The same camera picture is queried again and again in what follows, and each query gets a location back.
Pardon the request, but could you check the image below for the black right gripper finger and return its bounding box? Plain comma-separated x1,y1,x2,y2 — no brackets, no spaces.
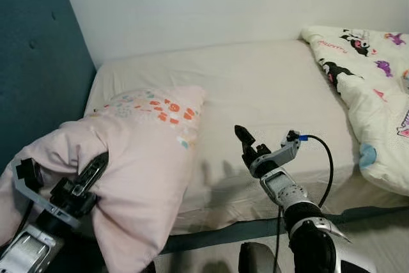
234,125,256,156

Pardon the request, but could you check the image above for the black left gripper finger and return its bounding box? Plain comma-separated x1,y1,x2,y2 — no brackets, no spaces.
75,152,110,194

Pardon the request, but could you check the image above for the pink dotted pillow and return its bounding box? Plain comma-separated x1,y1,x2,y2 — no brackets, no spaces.
0,86,206,273

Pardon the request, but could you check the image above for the mattress with beige sheet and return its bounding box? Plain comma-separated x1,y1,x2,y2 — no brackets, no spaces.
83,38,409,235

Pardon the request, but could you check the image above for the dark grey robot right leg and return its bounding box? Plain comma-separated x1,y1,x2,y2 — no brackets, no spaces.
238,242,283,273

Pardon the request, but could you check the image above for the teal upholstered headboard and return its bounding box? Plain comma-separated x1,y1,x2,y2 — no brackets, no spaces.
0,0,98,173

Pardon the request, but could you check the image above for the cream cartoon print blanket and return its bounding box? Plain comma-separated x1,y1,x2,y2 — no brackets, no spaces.
300,26,409,196

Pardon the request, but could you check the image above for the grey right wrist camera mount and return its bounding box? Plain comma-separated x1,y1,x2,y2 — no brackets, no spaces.
251,130,302,179

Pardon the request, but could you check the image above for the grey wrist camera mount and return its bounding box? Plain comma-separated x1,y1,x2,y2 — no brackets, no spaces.
12,157,82,230
251,130,302,179

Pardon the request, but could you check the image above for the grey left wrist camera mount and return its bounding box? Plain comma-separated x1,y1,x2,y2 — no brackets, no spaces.
12,157,82,230

